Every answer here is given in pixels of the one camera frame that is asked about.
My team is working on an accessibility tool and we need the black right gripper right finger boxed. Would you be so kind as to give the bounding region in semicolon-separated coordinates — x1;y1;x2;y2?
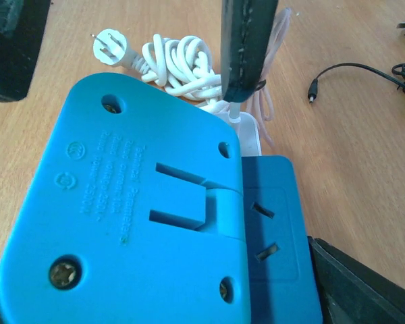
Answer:
308;236;405;323

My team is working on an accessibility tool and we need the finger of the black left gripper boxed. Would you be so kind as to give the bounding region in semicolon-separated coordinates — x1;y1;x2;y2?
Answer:
0;0;51;102
221;0;278;102

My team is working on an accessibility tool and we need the blue cube socket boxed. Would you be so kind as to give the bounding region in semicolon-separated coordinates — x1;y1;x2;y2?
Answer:
242;156;323;323

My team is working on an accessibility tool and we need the light blue adapter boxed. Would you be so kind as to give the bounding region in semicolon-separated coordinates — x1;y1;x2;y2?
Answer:
0;73;251;323

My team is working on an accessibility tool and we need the white purple strip cord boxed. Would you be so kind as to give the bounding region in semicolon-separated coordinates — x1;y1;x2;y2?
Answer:
90;29;230;112

